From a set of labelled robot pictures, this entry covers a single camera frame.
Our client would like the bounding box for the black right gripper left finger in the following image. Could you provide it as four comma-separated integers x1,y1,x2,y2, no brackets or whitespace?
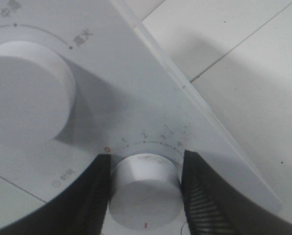
0,154,112,235

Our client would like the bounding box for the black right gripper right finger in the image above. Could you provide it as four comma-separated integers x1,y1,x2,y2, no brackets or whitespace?
181,150,292,235

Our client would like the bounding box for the white round knob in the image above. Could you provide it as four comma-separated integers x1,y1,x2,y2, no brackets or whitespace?
0,41,76,147
109,153,183,231

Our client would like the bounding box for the white microwave oven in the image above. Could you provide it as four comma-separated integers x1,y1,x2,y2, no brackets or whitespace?
0,0,282,235

